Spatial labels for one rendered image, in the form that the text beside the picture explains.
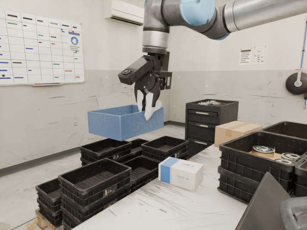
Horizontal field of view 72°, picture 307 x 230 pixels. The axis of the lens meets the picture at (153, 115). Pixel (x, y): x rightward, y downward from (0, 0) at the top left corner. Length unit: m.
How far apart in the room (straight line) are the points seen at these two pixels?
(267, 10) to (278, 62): 3.76
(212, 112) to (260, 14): 1.96
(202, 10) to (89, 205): 1.19
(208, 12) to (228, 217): 0.73
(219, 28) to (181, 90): 4.45
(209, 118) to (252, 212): 2.08
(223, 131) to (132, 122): 1.10
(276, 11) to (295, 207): 0.43
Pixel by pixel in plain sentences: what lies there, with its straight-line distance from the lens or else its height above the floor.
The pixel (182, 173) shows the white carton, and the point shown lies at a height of 0.77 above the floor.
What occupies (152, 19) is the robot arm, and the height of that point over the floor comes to 1.39.
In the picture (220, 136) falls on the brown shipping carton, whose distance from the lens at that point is 1.64.
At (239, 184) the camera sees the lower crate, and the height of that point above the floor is 0.78.
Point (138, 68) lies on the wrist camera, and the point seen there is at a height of 1.26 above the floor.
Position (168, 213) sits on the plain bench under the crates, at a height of 0.70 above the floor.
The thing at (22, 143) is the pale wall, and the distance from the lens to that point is 3.26.
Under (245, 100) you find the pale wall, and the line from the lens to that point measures 4.47.
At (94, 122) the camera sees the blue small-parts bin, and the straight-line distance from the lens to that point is 0.66.
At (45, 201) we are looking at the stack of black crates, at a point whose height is 0.30.
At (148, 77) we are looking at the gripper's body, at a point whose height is 1.24.
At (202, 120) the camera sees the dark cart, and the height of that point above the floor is 0.71.
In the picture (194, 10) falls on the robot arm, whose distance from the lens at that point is 0.52.
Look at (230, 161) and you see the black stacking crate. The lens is 1.00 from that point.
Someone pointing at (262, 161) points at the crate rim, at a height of 0.92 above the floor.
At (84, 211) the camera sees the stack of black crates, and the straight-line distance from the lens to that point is 1.40.
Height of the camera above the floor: 1.25
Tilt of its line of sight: 11 degrees down
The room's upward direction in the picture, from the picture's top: straight up
